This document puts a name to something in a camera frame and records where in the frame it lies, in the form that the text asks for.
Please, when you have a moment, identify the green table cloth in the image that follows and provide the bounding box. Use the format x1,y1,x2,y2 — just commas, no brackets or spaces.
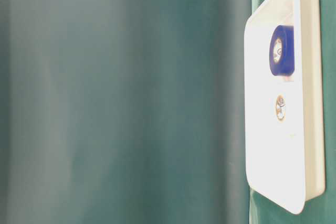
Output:
1,0,335,223

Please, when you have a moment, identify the blue tape roll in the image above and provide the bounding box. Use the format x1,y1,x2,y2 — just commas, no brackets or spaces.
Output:
269,25,295,77

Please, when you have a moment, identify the white plastic tray case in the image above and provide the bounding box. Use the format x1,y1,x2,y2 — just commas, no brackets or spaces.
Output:
244,0,326,214

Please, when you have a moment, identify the white tape roll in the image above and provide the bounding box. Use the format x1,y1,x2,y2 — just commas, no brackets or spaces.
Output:
271,90,297,138

